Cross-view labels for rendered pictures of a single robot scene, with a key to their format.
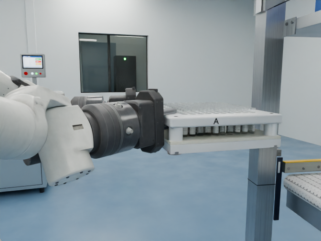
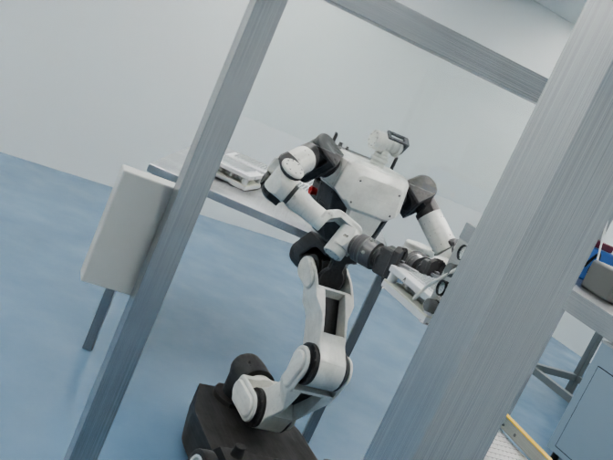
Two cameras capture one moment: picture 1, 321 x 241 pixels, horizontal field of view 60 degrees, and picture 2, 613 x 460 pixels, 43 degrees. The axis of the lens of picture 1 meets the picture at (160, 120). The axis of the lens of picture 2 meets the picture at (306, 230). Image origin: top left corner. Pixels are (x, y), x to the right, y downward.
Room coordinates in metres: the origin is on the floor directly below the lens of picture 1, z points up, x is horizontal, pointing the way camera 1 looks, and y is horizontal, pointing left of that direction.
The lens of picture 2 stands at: (-0.22, -2.08, 1.43)
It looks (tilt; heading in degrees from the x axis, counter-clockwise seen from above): 10 degrees down; 77
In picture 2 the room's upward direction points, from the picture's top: 24 degrees clockwise
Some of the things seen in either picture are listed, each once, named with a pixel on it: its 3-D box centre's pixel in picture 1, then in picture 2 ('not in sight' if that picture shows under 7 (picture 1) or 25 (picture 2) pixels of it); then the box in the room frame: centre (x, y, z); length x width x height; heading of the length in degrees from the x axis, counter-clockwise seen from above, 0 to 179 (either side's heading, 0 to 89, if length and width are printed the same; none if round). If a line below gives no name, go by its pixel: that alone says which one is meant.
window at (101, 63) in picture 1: (114, 63); not in sight; (5.66, 0.92, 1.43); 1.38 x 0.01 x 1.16; 107
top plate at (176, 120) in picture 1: (204, 113); (443, 294); (0.66, -0.10, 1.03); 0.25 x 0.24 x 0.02; 15
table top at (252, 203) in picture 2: not in sight; (283, 195); (0.45, 1.71, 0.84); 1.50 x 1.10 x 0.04; 80
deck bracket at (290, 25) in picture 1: (289, 27); not in sight; (0.79, -0.35, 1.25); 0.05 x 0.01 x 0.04; 9
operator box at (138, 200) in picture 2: not in sight; (139, 234); (-0.19, -0.42, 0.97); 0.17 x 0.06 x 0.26; 9
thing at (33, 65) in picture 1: (34, 83); not in sight; (3.00, 1.35, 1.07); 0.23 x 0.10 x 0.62; 107
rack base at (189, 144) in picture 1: (203, 133); (436, 309); (0.66, -0.10, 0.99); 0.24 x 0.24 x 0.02; 15
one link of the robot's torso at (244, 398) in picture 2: not in sight; (264, 402); (0.49, 0.52, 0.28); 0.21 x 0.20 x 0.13; 105
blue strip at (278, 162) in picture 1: (278, 189); not in sight; (0.81, -0.36, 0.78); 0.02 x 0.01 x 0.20; 99
